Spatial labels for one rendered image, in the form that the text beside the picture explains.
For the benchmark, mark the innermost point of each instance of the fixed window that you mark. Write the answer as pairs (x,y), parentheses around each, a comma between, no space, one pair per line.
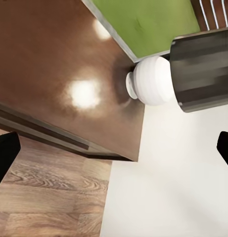
(144,28)

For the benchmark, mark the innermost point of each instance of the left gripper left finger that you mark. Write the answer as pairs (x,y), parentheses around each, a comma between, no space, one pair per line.
(9,149)

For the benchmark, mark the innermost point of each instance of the table lamp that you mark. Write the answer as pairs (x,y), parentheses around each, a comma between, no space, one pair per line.
(197,73)

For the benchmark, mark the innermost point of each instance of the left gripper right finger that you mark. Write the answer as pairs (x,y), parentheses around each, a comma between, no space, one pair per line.
(222,145)

